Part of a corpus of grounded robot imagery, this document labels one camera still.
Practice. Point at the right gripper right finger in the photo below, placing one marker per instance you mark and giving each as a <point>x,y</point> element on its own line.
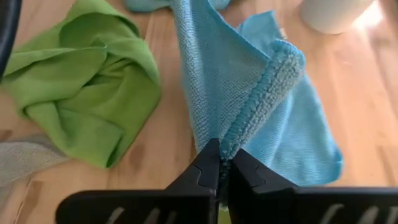
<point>280,205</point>

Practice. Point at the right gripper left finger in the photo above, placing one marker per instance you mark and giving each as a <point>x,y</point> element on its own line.
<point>186,199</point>

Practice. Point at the light blue microfiber towel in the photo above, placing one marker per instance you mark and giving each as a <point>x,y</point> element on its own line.
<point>217,77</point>

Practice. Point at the dark green microfiber towel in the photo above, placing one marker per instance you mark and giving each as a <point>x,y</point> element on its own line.
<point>77,93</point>

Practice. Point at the grey microfiber towel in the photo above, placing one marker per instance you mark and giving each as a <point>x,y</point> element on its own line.
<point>21,158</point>

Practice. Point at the potted plant white pot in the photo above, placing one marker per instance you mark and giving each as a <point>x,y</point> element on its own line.
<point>332,15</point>

